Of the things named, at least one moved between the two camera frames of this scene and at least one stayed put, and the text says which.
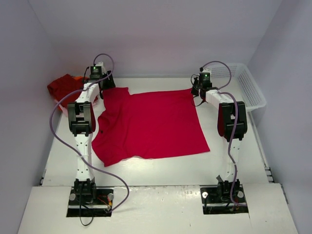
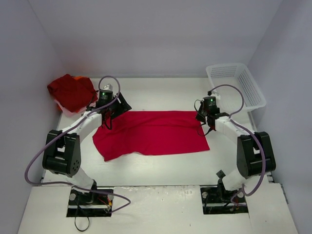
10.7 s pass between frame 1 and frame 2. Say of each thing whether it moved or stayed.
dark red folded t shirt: stayed
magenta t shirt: moved
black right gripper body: moved
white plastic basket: stayed
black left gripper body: moved
